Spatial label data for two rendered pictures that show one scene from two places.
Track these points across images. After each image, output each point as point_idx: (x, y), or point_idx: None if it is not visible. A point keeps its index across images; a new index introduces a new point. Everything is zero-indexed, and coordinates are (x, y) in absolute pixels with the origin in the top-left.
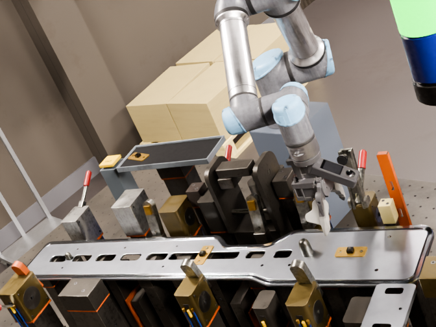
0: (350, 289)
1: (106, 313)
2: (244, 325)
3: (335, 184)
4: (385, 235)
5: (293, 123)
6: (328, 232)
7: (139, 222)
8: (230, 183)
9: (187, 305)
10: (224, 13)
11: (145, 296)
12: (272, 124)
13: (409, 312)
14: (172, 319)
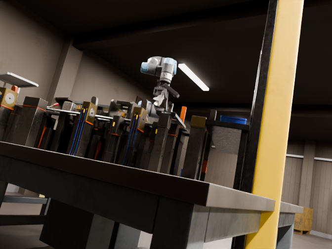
0: (147, 146)
1: (38, 114)
2: (92, 147)
3: (166, 100)
4: None
5: (170, 63)
6: (159, 104)
7: (70, 111)
8: (119, 105)
9: (85, 106)
10: (153, 58)
11: (53, 130)
12: (156, 73)
13: (183, 125)
14: (58, 142)
